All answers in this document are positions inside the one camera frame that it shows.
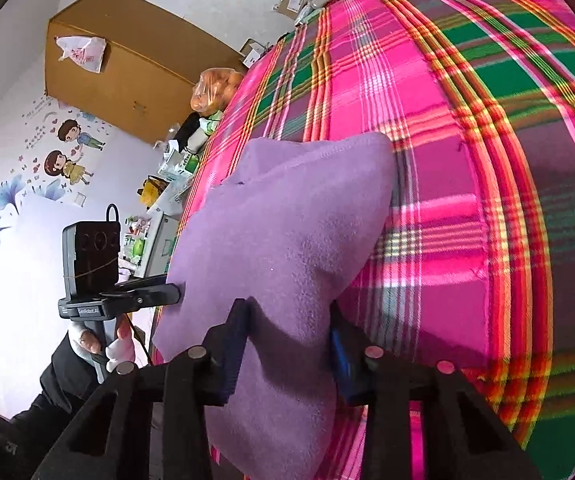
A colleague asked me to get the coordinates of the purple fleece garment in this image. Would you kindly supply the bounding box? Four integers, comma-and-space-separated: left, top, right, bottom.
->
153, 132, 396, 479

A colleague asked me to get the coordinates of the folding table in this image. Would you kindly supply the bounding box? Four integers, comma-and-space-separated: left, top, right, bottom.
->
153, 140, 200, 193

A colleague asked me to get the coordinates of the left gloved hand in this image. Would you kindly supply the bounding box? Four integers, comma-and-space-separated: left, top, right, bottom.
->
67, 315, 136, 373

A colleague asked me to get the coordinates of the white drawer cabinet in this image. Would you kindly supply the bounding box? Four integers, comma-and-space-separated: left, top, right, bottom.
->
135, 212, 179, 278

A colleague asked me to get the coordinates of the yellow bag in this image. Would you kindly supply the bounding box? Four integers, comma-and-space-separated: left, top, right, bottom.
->
137, 176, 168, 209

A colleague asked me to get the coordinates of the wooden wardrobe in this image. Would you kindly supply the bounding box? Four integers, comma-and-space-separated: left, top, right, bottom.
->
45, 0, 244, 144

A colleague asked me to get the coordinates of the white plastic bag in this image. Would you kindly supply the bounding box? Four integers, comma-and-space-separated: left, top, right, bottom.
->
56, 36, 106, 74

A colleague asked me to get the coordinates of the bag of oranges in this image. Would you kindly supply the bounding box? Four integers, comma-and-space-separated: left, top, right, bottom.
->
190, 67, 243, 117

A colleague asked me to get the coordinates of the cardboard box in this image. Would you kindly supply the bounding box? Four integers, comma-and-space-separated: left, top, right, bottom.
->
274, 0, 306, 20

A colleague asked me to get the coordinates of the pink plaid bed sheet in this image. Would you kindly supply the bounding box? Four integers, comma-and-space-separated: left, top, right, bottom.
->
179, 0, 575, 479

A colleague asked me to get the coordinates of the cartoon couple wall sticker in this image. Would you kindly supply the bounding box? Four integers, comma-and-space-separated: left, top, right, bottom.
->
44, 119, 105, 186

